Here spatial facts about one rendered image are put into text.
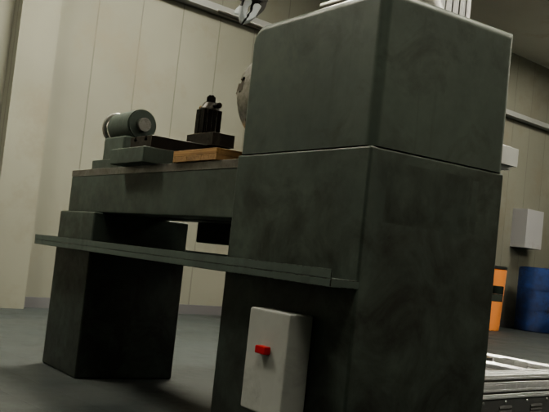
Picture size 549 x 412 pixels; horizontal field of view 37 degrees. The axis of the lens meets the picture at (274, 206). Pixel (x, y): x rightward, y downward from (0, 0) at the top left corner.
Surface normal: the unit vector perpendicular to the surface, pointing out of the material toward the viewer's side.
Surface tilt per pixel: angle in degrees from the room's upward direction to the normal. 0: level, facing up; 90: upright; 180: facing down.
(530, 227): 90
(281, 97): 90
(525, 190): 90
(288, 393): 90
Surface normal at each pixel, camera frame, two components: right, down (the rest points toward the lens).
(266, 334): -0.82, -0.12
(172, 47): 0.67, 0.03
